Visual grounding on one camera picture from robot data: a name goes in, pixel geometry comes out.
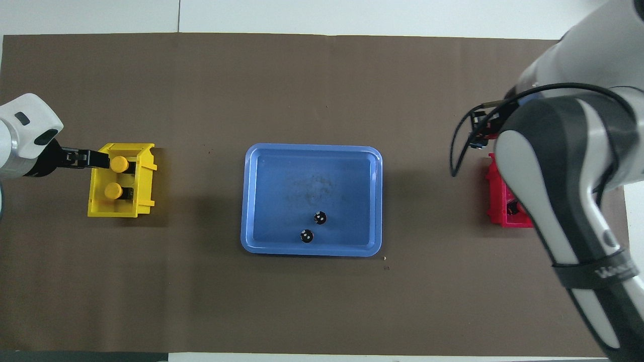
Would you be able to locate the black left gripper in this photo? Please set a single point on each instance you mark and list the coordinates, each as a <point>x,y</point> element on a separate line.
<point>48,160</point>

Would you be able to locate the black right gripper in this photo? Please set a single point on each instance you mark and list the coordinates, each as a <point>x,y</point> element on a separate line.
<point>483,120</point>

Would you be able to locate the yellow push button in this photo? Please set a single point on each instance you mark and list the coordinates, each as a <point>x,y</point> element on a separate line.
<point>119,164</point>
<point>112,191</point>

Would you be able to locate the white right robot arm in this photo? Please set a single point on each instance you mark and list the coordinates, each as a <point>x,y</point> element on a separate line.
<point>553,151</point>

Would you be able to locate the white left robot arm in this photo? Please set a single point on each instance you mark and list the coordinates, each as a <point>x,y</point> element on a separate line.
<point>20,141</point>

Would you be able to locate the blue plastic tray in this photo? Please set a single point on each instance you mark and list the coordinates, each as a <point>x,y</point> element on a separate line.
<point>282,201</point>

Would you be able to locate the yellow plastic bin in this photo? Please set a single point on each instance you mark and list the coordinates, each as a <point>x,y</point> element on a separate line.
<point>95,206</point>

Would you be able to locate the red push button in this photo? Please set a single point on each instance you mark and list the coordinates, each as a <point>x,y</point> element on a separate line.
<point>512,207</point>

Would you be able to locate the red plastic bin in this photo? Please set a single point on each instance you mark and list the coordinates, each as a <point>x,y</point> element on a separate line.
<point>498,213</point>

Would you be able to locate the brown table mat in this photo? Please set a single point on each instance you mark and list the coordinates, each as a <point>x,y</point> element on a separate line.
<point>322,90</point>

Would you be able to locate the black round knob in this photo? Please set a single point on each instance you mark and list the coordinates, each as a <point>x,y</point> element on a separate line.
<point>320,217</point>
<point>307,236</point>

